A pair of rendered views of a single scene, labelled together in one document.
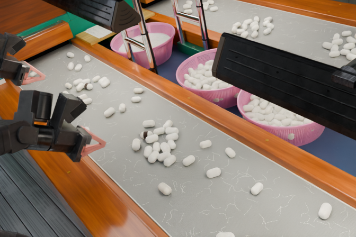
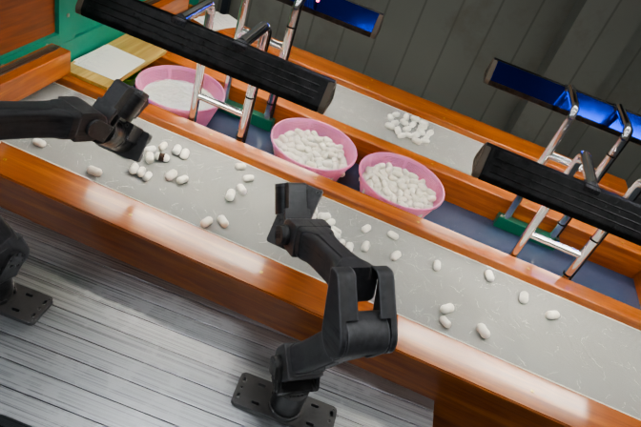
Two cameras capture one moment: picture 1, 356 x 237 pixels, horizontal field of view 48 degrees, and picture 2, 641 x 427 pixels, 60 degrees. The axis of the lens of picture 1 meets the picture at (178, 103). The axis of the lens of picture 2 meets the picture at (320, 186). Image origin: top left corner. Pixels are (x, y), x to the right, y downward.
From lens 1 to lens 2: 102 cm
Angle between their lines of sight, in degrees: 44
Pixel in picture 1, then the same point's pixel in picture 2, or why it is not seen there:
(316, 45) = (377, 124)
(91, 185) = (301, 282)
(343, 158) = not seen: hidden behind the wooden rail
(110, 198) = not seen: hidden behind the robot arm
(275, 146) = (427, 227)
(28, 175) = (151, 285)
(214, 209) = (417, 287)
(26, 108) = (300, 204)
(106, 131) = (245, 220)
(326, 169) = (473, 244)
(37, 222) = (223, 337)
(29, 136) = not seen: hidden behind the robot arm
